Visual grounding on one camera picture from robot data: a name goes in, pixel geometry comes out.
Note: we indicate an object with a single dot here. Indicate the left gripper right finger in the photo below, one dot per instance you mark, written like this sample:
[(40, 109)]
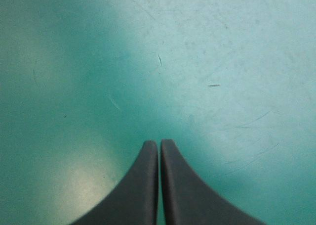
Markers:
[(187, 193)]

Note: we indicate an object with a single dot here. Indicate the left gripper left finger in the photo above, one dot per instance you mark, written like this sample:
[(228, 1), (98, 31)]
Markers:
[(133, 193)]

